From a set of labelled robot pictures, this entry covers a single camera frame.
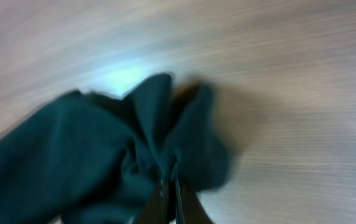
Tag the black t-shirt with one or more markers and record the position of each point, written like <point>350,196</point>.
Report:
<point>89,158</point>

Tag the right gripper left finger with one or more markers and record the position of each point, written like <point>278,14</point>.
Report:
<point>156,210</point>

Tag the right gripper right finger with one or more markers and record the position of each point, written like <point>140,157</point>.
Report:
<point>188,208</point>

